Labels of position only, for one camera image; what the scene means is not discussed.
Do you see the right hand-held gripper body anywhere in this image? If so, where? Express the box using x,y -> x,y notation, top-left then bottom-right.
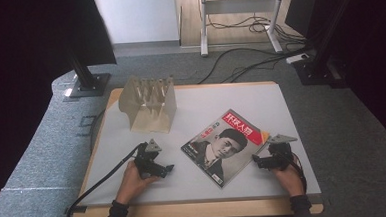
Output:
264,132 -> 300,173

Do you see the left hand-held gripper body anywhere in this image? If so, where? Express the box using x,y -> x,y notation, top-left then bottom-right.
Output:
133,137 -> 164,178

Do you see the person's left hand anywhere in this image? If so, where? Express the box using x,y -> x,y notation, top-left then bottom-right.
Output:
113,158 -> 162,207

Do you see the person's right hand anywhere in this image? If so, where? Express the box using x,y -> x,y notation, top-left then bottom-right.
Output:
271,164 -> 306,198

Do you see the magazine with portrait cover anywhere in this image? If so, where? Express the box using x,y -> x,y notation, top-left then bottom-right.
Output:
178,106 -> 273,191

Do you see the wooden file rack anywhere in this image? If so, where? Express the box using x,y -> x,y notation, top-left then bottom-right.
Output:
116,73 -> 179,137

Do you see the white power strip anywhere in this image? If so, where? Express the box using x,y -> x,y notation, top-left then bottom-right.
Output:
284,52 -> 311,65

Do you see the black metal stand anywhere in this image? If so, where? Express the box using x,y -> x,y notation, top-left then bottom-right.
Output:
283,0 -> 368,91

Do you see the dark curtain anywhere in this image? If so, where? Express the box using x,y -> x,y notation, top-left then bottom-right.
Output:
322,0 -> 386,159
0,0 -> 87,217

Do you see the black monitor on stand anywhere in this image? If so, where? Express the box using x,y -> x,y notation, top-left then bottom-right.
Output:
62,0 -> 120,100

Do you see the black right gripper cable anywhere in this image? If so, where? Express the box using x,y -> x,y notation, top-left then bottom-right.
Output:
290,151 -> 309,195

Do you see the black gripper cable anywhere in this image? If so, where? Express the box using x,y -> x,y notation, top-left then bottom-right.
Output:
290,151 -> 309,195
61,142 -> 152,217

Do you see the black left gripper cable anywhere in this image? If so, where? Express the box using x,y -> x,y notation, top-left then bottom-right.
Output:
61,142 -> 152,217

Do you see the bundle of black floor cables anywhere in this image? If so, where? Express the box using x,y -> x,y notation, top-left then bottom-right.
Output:
192,0 -> 318,86

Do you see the white metal desk frame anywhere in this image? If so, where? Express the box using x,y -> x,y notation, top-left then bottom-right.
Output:
197,0 -> 292,58

